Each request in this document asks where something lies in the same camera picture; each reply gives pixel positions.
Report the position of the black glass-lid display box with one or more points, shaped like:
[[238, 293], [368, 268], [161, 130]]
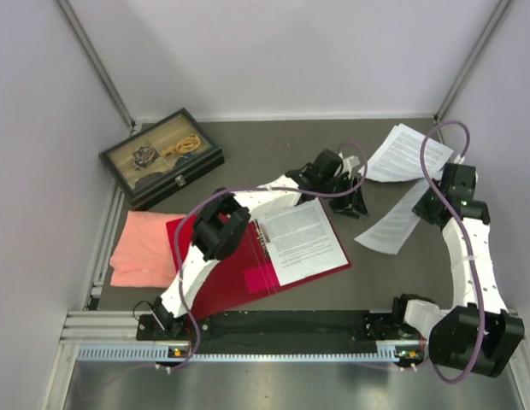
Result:
[[154, 163]]

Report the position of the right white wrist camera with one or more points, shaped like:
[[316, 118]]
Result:
[[458, 160]]

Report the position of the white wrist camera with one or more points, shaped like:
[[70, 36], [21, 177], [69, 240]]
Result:
[[349, 163], [458, 160]]

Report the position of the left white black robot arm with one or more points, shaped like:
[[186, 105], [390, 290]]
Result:
[[215, 228]]

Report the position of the grey slotted cable duct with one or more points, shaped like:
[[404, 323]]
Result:
[[164, 353]]

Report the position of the aluminium frame rail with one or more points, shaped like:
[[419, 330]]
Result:
[[120, 328]]

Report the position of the red plastic folder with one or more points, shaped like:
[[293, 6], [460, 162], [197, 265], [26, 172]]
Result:
[[245, 276]]

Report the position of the single printed paper sheet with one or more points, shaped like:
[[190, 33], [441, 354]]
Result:
[[390, 233]]

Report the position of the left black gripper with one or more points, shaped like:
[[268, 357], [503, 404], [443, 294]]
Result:
[[350, 204]]

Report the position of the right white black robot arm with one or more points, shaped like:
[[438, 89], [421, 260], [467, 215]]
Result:
[[477, 333]]

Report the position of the pink folded cloth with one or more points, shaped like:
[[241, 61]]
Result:
[[142, 257]]

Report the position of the metal folder clip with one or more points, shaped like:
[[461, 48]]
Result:
[[261, 237]]

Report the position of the dark patterned fabric item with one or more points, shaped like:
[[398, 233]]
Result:
[[144, 157]]

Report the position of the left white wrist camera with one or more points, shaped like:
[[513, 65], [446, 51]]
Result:
[[349, 163]]

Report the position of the stack of printed papers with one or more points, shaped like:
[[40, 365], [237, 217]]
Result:
[[398, 158]]

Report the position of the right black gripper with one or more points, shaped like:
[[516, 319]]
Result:
[[421, 211]]

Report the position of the yellow rubber bands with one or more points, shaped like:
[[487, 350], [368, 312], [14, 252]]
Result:
[[184, 146]]

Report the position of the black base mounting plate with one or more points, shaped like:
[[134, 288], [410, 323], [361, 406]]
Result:
[[284, 332]]

